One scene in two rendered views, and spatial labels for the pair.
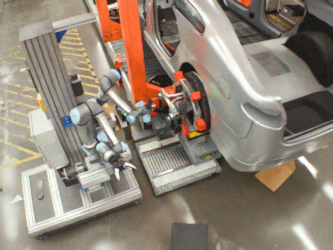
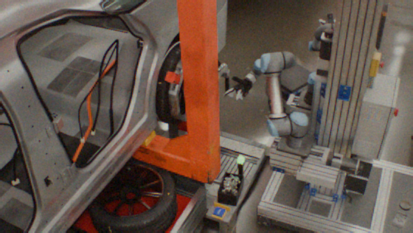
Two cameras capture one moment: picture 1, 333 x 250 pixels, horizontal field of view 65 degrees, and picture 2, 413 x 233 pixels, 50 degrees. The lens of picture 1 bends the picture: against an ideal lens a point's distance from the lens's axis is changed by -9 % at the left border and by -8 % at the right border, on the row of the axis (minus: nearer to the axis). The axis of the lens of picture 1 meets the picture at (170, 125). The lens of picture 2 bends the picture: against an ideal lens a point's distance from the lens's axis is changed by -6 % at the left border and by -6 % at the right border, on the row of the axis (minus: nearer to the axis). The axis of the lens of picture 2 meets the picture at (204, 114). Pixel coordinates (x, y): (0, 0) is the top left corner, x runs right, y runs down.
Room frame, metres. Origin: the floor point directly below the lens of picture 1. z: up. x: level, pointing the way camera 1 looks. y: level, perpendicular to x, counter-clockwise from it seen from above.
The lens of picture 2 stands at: (4.13, 2.08, 3.01)
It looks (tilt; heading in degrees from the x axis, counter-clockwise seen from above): 40 degrees down; 228
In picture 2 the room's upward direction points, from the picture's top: 3 degrees counter-clockwise
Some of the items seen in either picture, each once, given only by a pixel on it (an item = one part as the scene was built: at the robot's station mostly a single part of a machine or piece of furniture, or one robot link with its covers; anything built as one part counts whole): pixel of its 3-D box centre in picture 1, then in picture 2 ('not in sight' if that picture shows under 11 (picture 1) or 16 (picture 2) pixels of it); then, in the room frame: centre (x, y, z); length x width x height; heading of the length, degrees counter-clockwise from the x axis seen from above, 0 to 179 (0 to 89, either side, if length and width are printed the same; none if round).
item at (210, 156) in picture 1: (198, 144); not in sight; (2.30, -0.34, 0.13); 0.50 x 0.36 x 0.10; 20
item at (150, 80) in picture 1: (165, 91); (132, 200); (3.08, 0.05, 0.39); 0.66 x 0.66 x 0.24
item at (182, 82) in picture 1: (187, 105); (190, 86); (2.25, -0.18, 0.85); 0.54 x 0.07 x 0.54; 20
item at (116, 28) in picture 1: (125, 27); not in sight; (4.53, 0.69, 0.69); 0.52 x 0.17 x 0.35; 110
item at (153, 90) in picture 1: (166, 90); (163, 144); (2.71, 0.03, 0.69); 0.52 x 0.17 x 0.35; 110
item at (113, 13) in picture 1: (118, 17); not in sight; (5.65, 0.99, 0.39); 0.66 x 0.66 x 0.24
